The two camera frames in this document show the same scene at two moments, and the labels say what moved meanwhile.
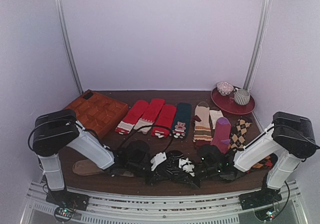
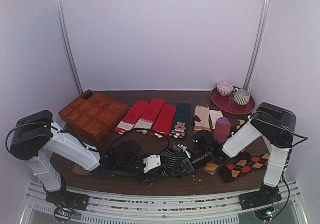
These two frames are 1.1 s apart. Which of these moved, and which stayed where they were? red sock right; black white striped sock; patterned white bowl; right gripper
Moved: right gripper
Stayed: red sock right; black white striped sock; patterned white bowl
